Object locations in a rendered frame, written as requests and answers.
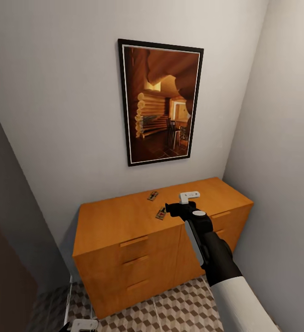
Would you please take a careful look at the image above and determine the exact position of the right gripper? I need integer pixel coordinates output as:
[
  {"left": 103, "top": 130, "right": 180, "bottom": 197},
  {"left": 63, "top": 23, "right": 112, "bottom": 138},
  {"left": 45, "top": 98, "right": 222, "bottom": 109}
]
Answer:
[{"left": 165, "top": 201, "right": 196, "bottom": 219}]

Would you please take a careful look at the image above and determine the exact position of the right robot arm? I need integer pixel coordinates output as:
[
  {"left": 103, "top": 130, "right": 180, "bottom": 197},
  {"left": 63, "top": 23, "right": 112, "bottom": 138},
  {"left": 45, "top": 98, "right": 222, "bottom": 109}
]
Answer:
[{"left": 165, "top": 191, "right": 281, "bottom": 332}]

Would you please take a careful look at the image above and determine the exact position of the mousetrap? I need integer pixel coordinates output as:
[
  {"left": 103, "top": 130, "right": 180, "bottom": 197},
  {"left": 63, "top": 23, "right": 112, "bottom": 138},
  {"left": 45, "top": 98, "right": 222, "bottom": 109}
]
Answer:
[
  {"left": 155, "top": 206, "right": 167, "bottom": 220},
  {"left": 147, "top": 191, "right": 159, "bottom": 201}
]

